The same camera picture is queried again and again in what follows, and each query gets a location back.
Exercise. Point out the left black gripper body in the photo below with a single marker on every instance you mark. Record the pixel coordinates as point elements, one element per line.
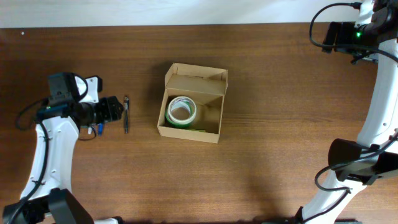
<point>106,109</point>

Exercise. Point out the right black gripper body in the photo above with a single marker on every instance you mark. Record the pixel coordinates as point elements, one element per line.
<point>333,35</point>

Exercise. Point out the green tape roll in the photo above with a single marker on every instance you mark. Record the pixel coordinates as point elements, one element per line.
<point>180,116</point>

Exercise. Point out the beige masking tape roll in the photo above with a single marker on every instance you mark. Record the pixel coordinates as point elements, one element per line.
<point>183,100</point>

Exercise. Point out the yellow black utility knife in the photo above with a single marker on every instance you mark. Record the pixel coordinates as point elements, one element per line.
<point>198,130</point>

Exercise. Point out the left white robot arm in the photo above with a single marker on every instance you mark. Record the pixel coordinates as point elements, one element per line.
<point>73,103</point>

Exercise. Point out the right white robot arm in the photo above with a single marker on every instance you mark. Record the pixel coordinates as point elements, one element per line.
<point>354,165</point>

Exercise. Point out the black gel pen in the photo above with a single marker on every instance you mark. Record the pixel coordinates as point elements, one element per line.
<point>126,114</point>

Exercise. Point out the blue gel pen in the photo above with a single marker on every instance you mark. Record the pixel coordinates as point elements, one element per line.
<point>100,129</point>

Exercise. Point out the open cardboard box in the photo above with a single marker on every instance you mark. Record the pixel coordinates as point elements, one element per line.
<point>207,87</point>

